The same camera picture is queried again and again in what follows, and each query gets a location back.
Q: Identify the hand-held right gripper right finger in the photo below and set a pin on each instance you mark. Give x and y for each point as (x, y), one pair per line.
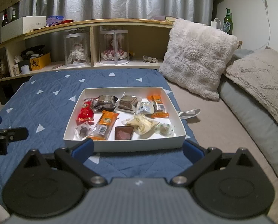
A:
(193, 150)

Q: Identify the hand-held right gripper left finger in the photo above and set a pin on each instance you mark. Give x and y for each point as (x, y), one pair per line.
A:
(83, 148)

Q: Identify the small clear chocolate packet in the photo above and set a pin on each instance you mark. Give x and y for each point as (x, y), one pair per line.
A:
(83, 130)

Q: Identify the orange snack bar packet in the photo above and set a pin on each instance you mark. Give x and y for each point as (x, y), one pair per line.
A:
(105, 123)
(158, 106)

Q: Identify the green round candy packet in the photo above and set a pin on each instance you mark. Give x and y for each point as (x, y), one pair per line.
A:
(165, 128)

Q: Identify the red snack bar packet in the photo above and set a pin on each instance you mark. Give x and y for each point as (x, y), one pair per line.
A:
(85, 112)

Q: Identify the brown square packet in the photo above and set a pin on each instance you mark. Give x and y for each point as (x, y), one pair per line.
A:
(123, 133)

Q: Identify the dark brownie clear packet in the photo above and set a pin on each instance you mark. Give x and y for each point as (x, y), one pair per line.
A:
(105, 101)

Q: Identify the white tray box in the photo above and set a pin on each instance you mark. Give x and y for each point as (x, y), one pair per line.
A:
(141, 144)

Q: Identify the cream yellow snack packet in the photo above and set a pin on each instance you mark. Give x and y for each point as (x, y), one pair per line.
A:
(141, 123)

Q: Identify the light brownie clear packet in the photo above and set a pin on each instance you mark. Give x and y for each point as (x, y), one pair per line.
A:
(128, 102)

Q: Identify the silver white packet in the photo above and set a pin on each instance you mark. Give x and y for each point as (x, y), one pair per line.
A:
(146, 107)

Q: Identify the beige bed sheet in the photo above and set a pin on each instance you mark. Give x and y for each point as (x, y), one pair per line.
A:
(211, 133)

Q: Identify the clear plastic wrapper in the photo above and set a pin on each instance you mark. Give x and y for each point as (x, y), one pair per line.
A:
(189, 113)

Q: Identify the blue quilted blanket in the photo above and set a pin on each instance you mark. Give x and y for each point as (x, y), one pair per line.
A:
(48, 102)

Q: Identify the teddy bear picture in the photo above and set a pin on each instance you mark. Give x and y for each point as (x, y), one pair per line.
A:
(1, 66)

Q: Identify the small white jar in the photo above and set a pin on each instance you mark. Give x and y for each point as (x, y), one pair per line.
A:
(15, 70)

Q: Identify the white cup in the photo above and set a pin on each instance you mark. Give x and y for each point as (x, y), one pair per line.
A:
(25, 69)

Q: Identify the grey long cushion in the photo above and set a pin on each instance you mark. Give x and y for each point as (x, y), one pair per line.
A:
(246, 116)

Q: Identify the black tissue box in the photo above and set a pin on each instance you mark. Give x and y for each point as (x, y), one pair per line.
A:
(24, 63)

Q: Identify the yellow box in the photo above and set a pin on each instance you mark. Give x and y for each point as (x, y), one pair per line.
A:
(41, 61)

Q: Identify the grey flat case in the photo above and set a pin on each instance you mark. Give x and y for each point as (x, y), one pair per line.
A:
(58, 66)

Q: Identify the white fluffy pillow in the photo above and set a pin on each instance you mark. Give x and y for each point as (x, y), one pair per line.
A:
(194, 56)

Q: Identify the white dress doll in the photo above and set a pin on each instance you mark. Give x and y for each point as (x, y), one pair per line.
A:
(77, 52)

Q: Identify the white cardboard box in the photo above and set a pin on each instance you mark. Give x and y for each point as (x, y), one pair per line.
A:
(22, 24)

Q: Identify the dark glass bottle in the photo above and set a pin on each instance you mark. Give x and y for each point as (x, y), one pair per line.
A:
(5, 19)

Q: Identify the small grey figurine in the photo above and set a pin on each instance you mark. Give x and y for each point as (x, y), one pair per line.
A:
(150, 59)

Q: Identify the beige knit pillow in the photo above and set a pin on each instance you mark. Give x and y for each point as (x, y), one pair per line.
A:
(262, 74)

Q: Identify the pink dress doll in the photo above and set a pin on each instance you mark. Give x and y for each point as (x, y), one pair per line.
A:
(113, 49)

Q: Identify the green glass bottle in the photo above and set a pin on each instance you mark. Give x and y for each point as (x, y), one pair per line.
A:
(228, 23)
(13, 15)

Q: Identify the clear display case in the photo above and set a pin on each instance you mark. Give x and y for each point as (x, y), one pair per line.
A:
(67, 36)
(102, 36)

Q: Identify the purple plastic bag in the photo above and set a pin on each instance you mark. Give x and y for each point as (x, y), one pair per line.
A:
(55, 19)

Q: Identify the wooden shelf unit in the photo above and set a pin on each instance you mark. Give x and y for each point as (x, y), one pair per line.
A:
(148, 37)

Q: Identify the red cloth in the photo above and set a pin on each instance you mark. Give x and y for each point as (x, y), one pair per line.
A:
(67, 21)

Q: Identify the white power adapter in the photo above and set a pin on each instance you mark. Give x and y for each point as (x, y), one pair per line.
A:
(214, 25)

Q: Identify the pale purple box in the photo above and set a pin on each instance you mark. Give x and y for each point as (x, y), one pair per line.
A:
(160, 18)

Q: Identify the grey curtain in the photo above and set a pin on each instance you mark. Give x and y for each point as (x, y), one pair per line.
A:
(118, 2)

